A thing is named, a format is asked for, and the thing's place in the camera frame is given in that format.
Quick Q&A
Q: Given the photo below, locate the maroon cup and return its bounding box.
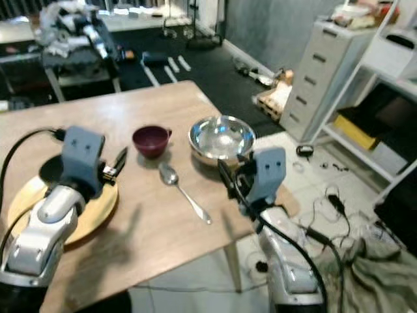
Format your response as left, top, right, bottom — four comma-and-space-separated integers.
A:
132, 125, 173, 160

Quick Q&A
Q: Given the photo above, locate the shiny steel bowl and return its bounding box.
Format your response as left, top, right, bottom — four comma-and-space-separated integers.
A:
188, 115, 257, 166

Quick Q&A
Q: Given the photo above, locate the round yellow plate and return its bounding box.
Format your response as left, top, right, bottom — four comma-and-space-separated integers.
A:
8, 173, 120, 246

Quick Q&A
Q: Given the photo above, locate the silver metal spoon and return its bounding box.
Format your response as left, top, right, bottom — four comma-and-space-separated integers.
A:
159, 162, 214, 226

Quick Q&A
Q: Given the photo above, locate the small black bowl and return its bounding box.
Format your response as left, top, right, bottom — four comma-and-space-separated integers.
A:
38, 155, 70, 186

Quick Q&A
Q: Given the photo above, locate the small black adapter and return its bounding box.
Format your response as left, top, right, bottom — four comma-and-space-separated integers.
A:
296, 144, 315, 158

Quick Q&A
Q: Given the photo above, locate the small wooden pallet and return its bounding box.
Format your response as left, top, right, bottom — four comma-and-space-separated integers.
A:
253, 68, 295, 122

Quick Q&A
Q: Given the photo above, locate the wooden table leg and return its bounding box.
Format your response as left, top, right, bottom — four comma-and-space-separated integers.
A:
224, 243, 242, 293

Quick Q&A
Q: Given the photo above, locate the blue tool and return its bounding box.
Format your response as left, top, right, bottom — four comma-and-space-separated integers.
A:
141, 52, 171, 67

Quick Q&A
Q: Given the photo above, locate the grey drawer cabinet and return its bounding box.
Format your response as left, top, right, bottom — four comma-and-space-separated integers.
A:
280, 19, 377, 143

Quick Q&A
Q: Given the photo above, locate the cluttered grey workbench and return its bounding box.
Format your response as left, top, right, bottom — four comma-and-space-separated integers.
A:
38, 5, 122, 103

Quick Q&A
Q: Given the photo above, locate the yellow box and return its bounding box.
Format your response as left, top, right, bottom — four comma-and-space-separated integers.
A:
332, 114, 381, 151

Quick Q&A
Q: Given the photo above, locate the black floor stand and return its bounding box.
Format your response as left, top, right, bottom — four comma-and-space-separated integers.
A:
184, 0, 227, 51

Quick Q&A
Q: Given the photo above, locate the black box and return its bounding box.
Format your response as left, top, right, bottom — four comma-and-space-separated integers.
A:
373, 185, 417, 241

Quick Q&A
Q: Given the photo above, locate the olive grey cloth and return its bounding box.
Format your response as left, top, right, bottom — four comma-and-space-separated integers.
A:
311, 236, 417, 313

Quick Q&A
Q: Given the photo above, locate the white shelf rack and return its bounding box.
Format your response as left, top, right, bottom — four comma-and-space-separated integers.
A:
321, 0, 417, 204

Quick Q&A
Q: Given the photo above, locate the white storage bin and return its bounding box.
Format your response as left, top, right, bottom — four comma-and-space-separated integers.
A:
361, 31, 417, 80

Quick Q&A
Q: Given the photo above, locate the pile of bags on cabinet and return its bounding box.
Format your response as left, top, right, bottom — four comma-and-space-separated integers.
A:
331, 2, 401, 31

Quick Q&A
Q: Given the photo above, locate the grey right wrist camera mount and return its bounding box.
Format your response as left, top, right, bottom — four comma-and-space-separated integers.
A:
252, 147, 288, 204

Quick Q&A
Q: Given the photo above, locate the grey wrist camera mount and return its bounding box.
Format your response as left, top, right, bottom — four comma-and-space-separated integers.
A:
61, 126, 107, 197
252, 147, 288, 204

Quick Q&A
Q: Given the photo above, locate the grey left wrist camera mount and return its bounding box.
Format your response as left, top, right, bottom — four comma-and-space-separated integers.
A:
61, 126, 107, 197

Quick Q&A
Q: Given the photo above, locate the black floor cable with plug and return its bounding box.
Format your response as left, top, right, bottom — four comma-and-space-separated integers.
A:
308, 190, 356, 243

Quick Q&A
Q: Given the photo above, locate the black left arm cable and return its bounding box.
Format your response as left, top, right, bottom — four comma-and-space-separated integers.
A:
0, 128, 67, 252

